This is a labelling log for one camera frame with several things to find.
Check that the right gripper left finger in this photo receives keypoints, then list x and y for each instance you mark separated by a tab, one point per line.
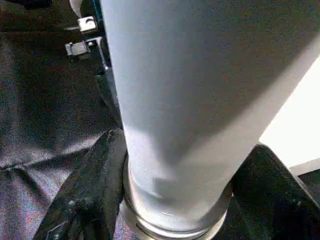
85	195

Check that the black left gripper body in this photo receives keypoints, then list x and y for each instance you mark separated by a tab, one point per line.
87	42

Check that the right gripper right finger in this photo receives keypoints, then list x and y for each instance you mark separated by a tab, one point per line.
280	200

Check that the white plastic table top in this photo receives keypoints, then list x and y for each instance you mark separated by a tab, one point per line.
300	125

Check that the white plastic table leg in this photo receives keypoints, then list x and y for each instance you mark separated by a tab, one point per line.
200	100

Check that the black work mat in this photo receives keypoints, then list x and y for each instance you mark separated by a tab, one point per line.
45	100

